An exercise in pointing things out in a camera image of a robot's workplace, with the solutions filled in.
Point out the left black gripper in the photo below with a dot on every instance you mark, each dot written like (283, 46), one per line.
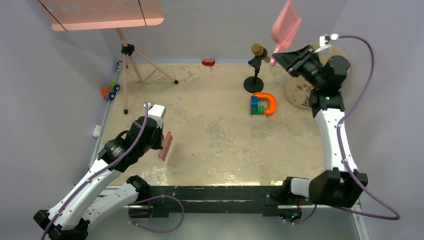
(158, 144)

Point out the pink hand brush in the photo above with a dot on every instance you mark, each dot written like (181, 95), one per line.
(165, 146)

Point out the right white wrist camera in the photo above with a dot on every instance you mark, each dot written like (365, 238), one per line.
(325, 44)

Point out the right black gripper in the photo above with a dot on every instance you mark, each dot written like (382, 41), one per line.
(293, 61)

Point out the pink plastic dustpan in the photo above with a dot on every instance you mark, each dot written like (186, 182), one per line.
(285, 27)

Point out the aluminium table frame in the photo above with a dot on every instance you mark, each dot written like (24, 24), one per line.
(266, 200)

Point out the orange plastic ring toy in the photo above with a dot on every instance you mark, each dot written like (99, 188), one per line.
(268, 100)

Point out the gold microphone on black stand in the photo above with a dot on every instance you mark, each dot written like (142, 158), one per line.
(254, 83)

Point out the white paper scrap off table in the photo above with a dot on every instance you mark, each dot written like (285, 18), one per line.
(96, 132)

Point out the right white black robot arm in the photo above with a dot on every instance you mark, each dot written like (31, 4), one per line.
(340, 184)

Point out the cream capybara bucket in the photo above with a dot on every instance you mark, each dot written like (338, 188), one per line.
(297, 90)

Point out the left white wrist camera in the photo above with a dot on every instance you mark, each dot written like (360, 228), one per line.
(156, 112)

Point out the blue green building blocks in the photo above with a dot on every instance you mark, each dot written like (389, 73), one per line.
(255, 107)

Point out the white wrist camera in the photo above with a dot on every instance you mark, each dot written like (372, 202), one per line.
(156, 112)
(325, 44)

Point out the red object at table edge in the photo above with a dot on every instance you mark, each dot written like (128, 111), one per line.
(208, 62)

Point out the orange blue toy car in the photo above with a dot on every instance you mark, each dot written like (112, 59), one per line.
(109, 92)

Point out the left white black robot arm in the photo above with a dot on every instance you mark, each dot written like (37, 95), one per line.
(78, 212)

